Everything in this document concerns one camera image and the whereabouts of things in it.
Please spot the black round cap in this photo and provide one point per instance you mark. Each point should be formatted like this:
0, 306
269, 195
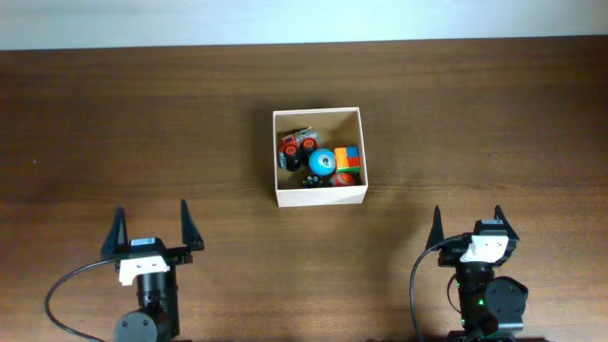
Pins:
313, 181

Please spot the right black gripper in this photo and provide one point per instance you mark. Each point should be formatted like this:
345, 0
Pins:
446, 258

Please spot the red ball with face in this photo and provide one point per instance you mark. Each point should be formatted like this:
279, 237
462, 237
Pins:
342, 179

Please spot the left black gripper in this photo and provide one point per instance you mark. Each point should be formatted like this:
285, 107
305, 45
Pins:
189, 227

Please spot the white cardboard box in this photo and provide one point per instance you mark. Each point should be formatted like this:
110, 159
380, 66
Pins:
336, 127

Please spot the red toy fire truck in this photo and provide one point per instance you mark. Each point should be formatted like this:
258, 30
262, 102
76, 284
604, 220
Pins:
296, 148

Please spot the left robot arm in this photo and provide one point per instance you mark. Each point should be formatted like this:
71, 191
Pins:
157, 318

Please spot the multicolour puzzle cube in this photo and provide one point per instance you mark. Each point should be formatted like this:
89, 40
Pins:
347, 159

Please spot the blue ball with face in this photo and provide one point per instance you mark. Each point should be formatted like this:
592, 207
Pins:
322, 162

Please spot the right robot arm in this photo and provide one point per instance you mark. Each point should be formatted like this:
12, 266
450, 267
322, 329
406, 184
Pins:
491, 307

